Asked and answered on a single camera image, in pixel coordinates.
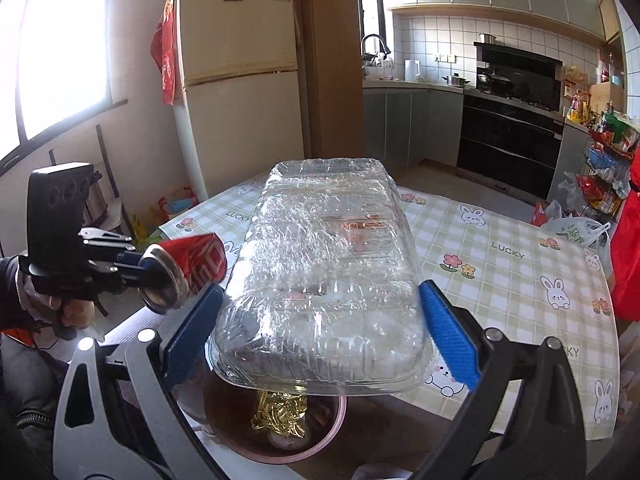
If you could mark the white kettle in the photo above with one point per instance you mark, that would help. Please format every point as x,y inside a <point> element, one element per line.
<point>411,71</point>

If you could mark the small red plastic bag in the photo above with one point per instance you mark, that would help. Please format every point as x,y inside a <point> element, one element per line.
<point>540,215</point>

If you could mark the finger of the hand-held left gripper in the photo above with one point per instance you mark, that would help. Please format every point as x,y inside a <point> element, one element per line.
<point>120,275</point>
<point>107,240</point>

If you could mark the kitchen window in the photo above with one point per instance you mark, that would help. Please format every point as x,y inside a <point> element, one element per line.
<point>372,10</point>

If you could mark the black built-in oven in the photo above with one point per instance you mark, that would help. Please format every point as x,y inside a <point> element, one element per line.
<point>510,145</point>

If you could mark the small steel pot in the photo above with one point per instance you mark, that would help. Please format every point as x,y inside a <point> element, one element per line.
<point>487,38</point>

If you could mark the person's dark clothing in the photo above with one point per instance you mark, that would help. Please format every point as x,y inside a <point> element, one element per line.
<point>25,385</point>

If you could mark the colourful cardboard box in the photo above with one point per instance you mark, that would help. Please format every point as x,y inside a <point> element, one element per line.
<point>175,205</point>

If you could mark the gold foil wrapper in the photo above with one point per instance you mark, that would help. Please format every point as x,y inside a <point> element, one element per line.
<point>280,412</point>

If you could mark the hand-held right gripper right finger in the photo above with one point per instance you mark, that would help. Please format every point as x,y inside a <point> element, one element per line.
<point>450,335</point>

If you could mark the checked rabbit print tablecloth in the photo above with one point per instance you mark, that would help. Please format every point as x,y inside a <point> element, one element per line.
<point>500,285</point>

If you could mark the black range hood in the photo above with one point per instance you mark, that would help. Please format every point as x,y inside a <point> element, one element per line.
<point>520,65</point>

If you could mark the steel pot with lid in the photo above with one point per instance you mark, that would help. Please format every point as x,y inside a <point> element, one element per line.
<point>456,80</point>

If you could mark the wooden cabinet panel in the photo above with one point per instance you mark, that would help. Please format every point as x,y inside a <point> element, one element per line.
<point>330,60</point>

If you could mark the black wok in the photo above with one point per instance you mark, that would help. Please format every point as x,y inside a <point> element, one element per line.
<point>492,82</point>

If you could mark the red hanging cloth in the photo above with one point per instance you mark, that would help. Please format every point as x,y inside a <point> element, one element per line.
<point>167,55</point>

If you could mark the person's left forearm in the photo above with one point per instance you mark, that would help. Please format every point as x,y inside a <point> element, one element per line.
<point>10,290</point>

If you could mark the red apron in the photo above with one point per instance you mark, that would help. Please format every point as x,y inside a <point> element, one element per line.
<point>627,260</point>

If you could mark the bottles on wall shelf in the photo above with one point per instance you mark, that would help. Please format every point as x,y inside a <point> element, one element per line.
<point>607,67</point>

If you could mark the row of condiment bottles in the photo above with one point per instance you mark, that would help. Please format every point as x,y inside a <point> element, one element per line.
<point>580,105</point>

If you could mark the person's left hand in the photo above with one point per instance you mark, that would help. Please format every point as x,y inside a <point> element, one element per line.
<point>75,315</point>

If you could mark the white shopping bag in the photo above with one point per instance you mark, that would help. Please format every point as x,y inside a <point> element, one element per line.
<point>577,227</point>

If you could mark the cream two-door fridge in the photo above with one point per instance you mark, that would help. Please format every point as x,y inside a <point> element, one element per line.
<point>240,85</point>

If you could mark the large bright window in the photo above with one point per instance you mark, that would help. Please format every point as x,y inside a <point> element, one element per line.
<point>55,50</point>

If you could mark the red soda can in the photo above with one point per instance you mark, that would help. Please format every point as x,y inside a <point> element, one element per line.
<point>195,265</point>

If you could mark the clear plastic food container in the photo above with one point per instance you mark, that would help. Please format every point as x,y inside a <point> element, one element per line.
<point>325,270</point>

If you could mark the black kitchen faucet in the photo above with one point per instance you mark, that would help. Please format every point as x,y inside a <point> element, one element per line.
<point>372,40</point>

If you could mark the grey lower kitchen cabinets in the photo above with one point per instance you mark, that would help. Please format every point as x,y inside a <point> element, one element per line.
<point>400,125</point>

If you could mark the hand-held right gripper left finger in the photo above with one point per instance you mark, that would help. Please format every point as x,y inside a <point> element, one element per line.
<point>192,330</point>

